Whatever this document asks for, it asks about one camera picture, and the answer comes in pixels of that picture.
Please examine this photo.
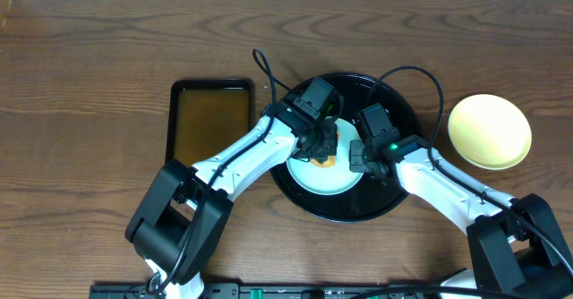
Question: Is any round black tray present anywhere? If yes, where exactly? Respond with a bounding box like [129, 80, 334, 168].
[270, 73, 422, 222]

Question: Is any yellow plate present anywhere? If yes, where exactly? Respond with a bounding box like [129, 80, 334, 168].
[448, 94, 532, 170]

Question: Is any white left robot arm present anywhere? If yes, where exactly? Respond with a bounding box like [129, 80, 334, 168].
[124, 101, 344, 298]

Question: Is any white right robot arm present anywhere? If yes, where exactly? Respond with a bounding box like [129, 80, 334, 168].
[349, 136, 572, 298]

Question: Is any rectangular black water tray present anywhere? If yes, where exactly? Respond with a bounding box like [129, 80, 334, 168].
[165, 78, 253, 166]

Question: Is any orange green scrub sponge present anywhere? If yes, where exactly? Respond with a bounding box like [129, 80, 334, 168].
[310, 132, 340, 168]

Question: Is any mint plate with ketchup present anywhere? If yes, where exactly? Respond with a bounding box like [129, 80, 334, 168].
[286, 119, 363, 196]

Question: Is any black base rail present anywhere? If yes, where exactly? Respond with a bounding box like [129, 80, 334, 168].
[89, 282, 449, 299]

